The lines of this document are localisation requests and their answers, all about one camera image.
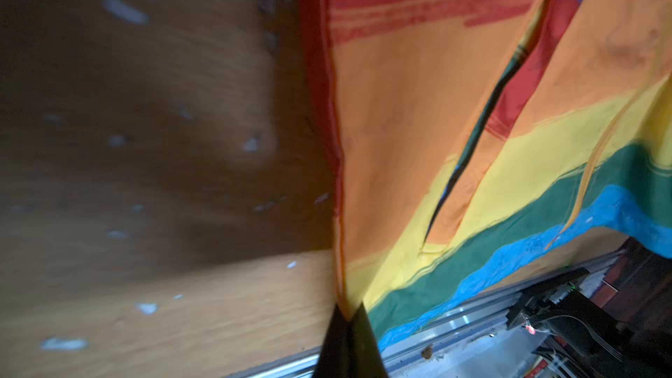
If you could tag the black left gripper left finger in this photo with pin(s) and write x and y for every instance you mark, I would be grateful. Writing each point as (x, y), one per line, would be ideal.
(334, 360)

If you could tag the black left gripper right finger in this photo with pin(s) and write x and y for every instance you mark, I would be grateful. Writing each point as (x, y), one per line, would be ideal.
(364, 357)

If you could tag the rainbow striped hooded jacket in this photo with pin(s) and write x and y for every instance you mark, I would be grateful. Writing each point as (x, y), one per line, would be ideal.
(472, 137)

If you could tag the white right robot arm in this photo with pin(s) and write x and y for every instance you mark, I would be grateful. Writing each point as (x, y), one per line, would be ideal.
(611, 348)

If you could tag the aluminium front frame rail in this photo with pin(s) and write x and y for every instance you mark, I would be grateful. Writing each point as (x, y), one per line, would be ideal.
(481, 315)

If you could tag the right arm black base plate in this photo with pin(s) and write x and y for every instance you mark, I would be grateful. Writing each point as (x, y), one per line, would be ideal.
(556, 299)

